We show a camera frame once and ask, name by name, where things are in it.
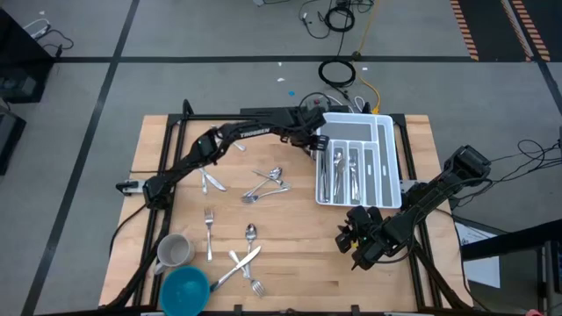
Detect black coiled cable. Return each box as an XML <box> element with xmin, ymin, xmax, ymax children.
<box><xmin>317</xmin><ymin>58</ymin><xmax>357</xmax><ymax>101</ymax></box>

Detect black cable bundle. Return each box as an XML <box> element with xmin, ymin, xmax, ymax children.
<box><xmin>299</xmin><ymin>0</ymin><xmax>378</xmax><ymax>40</ymax></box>

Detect white cable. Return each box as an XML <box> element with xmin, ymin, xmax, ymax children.
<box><xmin>328</xmin><ymin>93</ymin><xmax>366</xmax><ymax>113</ymax></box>

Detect black cabinet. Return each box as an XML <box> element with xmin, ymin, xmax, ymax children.
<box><xmin>0</xmin><ymin>8</ymin><xmax>54</xmax><ymax>104</ymax></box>

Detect white cutlery tray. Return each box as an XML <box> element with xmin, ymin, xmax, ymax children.
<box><xmin>314</xmin><ymin>111</ymin><xmax>403</xmax><ymax>210</ymax></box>

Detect small silver spoon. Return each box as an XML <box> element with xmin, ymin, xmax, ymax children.
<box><xmin>332</xmin><ymin>153</ymin><xmax>342</xmax><ymax>204</ymax></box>

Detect black floor cables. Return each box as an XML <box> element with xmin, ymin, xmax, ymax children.
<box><xmin>486</xmin><ymin>138</ymin><xmax>562</xmax><ymax>182</ymax></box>

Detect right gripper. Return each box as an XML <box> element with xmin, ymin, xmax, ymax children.
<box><xmin>335</xmin><ymin>205</ymin><xmax>397</xmax><ymax>270</ymax></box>

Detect grey ceramic mug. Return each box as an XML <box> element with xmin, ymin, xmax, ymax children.
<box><xmin>154</xmin><ymin>233</ymin><xmax>197</xmax><ymax>276</ymax></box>

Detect black side table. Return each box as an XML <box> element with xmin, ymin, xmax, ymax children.
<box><xmin>460</xmin><ymin>218</ymin><xmax>562</xmax><ymax>316</ymax></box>

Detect teal bowl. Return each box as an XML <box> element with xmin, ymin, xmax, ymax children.
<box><xmin>159</xmin><ymin>265</ymin><xmax>212</xmax><ymax>316</ymax></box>

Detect white cable adapter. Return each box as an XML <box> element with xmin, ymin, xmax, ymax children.
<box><xmin>24</xmin><ymin>18</ymin><xmax>52</xmax><ymax>40</ymax></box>

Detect yellow cable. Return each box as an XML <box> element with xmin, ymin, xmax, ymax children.
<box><xmin>357</xmin><ymin>0</ymin><xmax>382</xmax><ymax>114</ymax></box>

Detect white paper sheet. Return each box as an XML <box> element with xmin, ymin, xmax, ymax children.
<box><xmin>454</xmin><ymin>221</ymin><xmax>502</xmax><ymax>290</ymax></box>

